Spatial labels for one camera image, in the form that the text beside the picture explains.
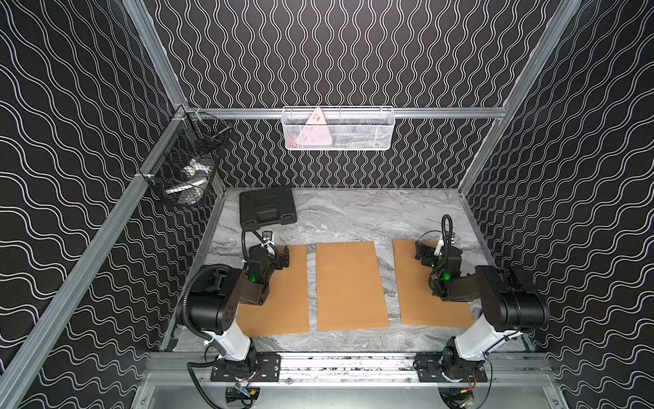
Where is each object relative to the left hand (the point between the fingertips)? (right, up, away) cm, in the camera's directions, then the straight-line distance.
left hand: (272, 242), depth 94 cm
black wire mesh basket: (-31, +40, +3) cm, 51 cm away
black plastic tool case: (-7, +14, +19) cm, 24 cm away
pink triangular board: (+16, +40, -4) cm, 43 cm away
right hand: (+61, -1, +2) cm, 61 cm away
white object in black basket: (-24, +23, -9) cm, 34 cm away
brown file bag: (+7, -22, -10) cm, 25 cm away
